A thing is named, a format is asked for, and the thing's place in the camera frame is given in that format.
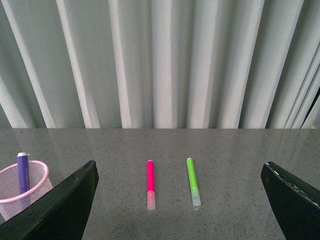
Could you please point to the purple highlighter pen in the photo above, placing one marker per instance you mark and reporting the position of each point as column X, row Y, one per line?
column 23, row 172

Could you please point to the pink highlighter pen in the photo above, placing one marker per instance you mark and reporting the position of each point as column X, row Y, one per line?
column 151, row 202

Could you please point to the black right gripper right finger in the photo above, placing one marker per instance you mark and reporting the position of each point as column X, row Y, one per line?
column 294, row 202

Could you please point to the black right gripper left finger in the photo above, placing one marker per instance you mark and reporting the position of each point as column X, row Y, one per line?
column 61, row 214

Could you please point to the green highlighter pen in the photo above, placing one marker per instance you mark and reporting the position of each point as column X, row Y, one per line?
column 195, row 195

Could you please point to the pink mesh cup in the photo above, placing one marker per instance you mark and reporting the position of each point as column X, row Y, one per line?
column 11, row 201

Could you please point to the white pleated curtain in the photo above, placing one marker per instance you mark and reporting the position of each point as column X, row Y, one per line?
column 162, row 64

